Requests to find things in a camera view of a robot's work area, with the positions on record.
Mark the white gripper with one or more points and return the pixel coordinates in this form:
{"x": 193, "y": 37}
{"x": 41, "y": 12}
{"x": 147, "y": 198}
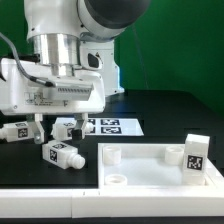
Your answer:
{"x": 82, "y": 93}

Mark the white square table top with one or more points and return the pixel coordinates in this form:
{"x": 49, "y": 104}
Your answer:
{"x": 131, "y": 165}

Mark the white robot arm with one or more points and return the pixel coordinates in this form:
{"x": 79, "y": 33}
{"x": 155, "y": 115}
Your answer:
{"x": 73, "y": 68}

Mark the white sheet with tags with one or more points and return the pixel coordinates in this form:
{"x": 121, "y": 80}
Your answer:
{"x": 112, "y": 126}

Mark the white L-shaped obstacle fence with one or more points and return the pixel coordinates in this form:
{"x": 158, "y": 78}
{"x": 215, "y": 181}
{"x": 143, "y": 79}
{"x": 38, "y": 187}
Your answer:
{"x": 91, "y": 203}

